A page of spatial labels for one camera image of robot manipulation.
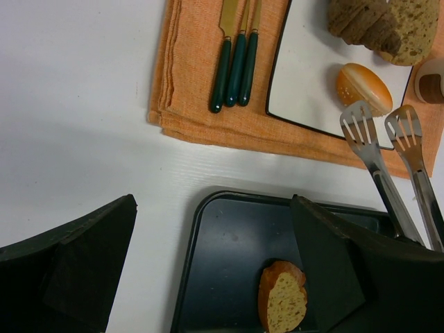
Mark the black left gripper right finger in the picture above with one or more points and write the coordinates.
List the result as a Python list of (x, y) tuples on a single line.
[(362, 281)]

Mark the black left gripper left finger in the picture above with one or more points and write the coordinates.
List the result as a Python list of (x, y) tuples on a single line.
[(66, 279)]

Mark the stainless steel tongs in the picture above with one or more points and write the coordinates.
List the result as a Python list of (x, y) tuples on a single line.
[(404, 130)]

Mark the glossy orange bun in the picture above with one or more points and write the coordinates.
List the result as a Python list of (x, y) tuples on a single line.
[(358, 83)]

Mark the brown chocolate croissant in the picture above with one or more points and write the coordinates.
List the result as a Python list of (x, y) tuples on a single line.
[(367, 23)]

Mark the seeded bread slice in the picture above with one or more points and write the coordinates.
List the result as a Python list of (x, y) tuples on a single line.
[(282, 297), (417, 26)]

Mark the black baking tray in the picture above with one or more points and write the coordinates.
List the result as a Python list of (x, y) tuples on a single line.
[(234, 237)]

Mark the white square plate black rim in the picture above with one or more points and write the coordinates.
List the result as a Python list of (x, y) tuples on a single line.
[(302, 88)]

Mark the silver metal cup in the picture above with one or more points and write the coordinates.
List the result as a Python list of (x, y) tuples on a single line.
[(428, 83)]

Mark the orange woven placemat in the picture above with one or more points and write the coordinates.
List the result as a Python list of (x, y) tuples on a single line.
[(186, 62)]

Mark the green handled gold spoon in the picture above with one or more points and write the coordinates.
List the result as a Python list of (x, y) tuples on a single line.
[(234, 81)]

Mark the green handled gold fork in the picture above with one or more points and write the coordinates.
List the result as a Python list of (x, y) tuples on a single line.
[(249, 64)]

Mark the green handled gold knife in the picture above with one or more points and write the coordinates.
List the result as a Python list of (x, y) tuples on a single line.
[(227, 25)]

